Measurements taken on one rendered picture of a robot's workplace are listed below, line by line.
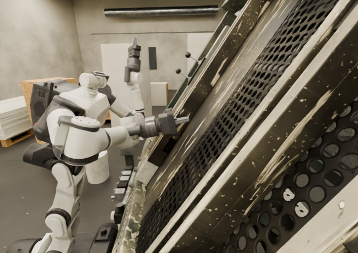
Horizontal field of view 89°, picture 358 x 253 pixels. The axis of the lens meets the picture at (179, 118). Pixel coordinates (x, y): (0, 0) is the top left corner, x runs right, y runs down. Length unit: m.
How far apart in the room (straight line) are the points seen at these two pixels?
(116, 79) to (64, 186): 2.52
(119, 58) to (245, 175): 3.25
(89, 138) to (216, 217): 0.40
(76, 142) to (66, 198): 0.77
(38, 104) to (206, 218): 0.90
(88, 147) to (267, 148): 0.47
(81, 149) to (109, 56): 2.98
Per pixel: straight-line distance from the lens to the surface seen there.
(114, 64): 3.47
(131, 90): 1.27
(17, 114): 4.68
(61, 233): 1.45
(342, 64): 0.30
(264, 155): 0.29
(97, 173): 2.60
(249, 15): 0.89
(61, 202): 1.36
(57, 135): 0.63
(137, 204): 0.93
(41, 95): 1.04
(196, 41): 4.71
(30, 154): 1.25
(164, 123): 0.76
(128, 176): 1.34
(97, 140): 0.58
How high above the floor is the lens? 1.52
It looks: 18 degrees down
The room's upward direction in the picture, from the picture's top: 1 degrees counter-clockwise
